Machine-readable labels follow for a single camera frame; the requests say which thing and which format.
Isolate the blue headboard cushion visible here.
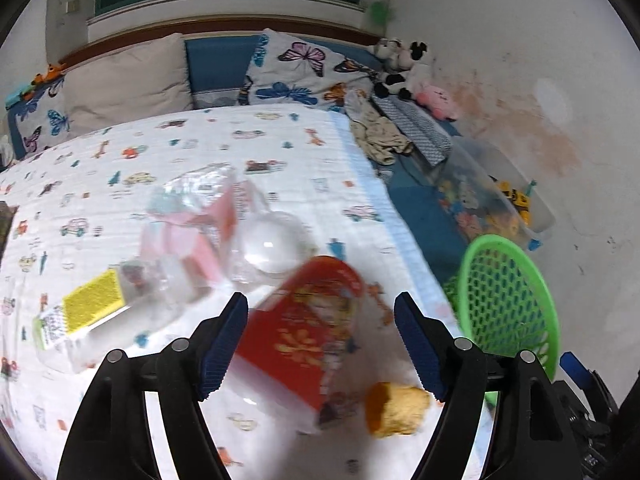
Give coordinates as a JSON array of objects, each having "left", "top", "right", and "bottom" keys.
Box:
[{"left": 184, "top": 35, "right": 258, "bottom": 110}]

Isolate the pink plush toy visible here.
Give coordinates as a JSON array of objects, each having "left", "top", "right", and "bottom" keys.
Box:
[{"left": 416, "top": 84, "right": 459, "bottom": 122}]

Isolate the yellow toy truck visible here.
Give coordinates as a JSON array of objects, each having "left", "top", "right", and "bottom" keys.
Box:
[{"left": 494, "top": 179, "right": 537, "bottom": 226}]

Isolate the yellow sponge cake piece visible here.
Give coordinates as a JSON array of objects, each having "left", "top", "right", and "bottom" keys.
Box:
[{"left": 363, "top": 382, "right": 431, "bottom": 439}]

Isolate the orange toy on headboard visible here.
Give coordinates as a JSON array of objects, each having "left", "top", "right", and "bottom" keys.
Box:
[{"left": 4, "top": 64, "right": 65, "bottom": 110}]

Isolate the butterfly print pillow left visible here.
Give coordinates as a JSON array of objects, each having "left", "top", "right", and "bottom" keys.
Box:
[{"left": 8, "top": 76, "right": 70, "bottom": 160}]

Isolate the beige patterned clothing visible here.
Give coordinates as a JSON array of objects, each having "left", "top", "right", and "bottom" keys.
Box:
[{"left": 344, "top": 90, "right": 413, "bottom": 166}]

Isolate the black white plush cow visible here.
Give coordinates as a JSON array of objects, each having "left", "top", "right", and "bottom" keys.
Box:
[{"left": 367, "top": 38, "right": 433, "bottom": 101}]

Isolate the grey patterned folded cloth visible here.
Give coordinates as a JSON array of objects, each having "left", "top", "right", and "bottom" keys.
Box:
[{"left": 372, "top": 96, "right": 452, "bottom": 167}]

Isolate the colourful book on bed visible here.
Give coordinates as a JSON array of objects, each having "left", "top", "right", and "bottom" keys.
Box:
[{"left": 0, "top": 200, "right": 17, "bottom": 259}]

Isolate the blue mattress sheet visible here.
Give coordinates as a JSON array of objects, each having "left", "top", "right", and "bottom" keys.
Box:
[{"left": 299, "top": 34, "right": 482, "bottom": 291}]

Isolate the butterfly print pillow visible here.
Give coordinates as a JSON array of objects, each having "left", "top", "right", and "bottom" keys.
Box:
[
  {"left": 8, "top": 76, "right": 70, "bottom": 160},
  {"left": 238, "top": 29, "right": 376, "bottom": 113}
]

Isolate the clear plastic dome lid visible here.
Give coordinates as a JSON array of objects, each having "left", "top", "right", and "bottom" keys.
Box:
[{"left": 228, "top": 211, "right": 316, "bottom": 287}]

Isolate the clear plastic toy bin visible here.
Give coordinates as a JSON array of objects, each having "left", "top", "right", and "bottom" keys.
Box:
[{"left": 435, "top": 136, "right": 555, "bottom": 252}]

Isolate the beige pillow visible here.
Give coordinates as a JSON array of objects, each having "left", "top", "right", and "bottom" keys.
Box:
[{"left": 63, "top": 34, "right": 193, "bottom": 134}]

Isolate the red instant noodle cup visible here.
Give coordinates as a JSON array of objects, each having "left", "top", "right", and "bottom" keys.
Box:
[{"left": 228, "top": 256, "right": 364, "bottom": 434}]

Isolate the butterfly print pillow right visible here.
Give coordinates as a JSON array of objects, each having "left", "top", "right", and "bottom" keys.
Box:
[{"left": 238, "top": 29, "right": 376, "bottom": 113}]

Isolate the green plastic mesh basket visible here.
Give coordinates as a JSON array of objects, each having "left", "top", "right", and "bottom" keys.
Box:
[{"left": 444, "top": 234, "right": 561, "bottom": 379}]

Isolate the clear bottle yellow label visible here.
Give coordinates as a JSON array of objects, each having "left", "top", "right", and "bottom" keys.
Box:
[{"left": 32, "top": 255, "right": 206, "bottom": 373}]

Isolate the white cartoon print blanket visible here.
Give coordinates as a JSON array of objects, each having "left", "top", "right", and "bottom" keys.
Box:
[{"left": 1, "top": 104, "right": 456, "bottom": 479}]

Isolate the pink plastic snack bag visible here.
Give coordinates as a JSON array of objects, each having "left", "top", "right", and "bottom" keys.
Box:
[{"left": 139, "top": 162, "right": 269, "bottom": 286}]

